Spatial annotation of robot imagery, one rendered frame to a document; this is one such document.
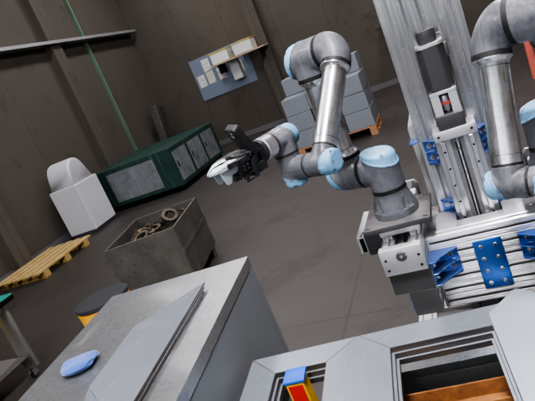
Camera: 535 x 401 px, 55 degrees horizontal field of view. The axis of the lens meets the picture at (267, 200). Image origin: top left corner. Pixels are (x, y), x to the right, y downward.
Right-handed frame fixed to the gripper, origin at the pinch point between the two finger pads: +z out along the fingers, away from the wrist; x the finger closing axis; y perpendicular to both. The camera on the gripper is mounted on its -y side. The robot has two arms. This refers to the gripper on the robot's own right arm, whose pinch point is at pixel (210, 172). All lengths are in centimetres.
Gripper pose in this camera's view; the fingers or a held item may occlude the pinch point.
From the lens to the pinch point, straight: 141.8
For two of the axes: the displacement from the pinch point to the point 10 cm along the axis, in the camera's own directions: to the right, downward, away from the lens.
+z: -6.3, 4.4, -6.3
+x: -7.2, -0.5, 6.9
